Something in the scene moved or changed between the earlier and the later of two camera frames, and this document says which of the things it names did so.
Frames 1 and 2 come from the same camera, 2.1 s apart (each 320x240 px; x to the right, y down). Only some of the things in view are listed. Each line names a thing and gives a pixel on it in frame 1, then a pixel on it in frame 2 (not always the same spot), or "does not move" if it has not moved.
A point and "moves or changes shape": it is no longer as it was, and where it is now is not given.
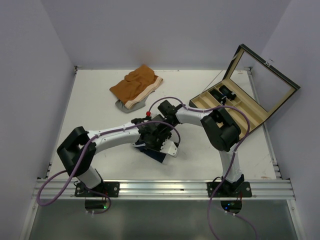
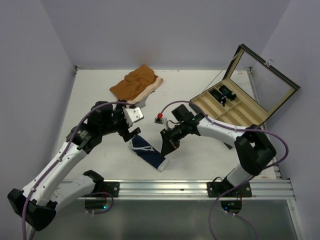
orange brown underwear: x=136 y=85 does not move
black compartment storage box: x=251 y=83 does not move
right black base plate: x=243 y=190 does not move
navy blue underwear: x=157 y=155 moves or changes shape
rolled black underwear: x=226 y=93 does not move
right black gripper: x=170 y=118 → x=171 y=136
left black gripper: x=163 y=137 → x=119 y=111
